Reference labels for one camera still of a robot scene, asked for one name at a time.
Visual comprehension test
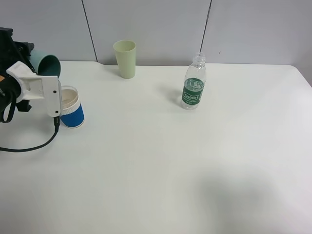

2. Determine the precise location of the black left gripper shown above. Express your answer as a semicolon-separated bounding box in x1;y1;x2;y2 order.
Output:
0;27;36;123

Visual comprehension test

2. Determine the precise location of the teal plastic cup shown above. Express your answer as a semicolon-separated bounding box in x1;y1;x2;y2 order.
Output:
29;49;61;77

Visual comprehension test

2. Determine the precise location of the clear green label water bottle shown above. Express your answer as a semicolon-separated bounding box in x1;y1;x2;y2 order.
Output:
181;52;207;110

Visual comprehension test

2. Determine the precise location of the blue sleeved clear cup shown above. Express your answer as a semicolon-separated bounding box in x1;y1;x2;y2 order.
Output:
60;86;85;128

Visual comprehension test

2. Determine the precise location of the pale green tall cup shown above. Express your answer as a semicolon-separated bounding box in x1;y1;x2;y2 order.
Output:
113;40;136;79

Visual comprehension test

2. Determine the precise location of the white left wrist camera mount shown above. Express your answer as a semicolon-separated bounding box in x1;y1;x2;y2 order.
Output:
6;61;62;117

